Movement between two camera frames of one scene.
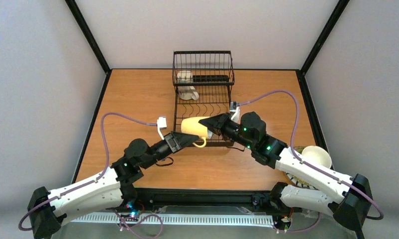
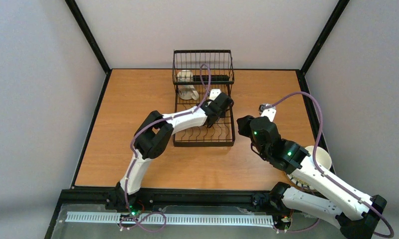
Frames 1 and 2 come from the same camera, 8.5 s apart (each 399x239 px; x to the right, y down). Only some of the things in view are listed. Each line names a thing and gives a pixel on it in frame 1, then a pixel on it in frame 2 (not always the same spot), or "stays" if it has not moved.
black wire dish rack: (203, 79) stays
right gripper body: (222, 123) -> (245, 125)
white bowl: (318, 155) stays
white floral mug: (186, 93) stays
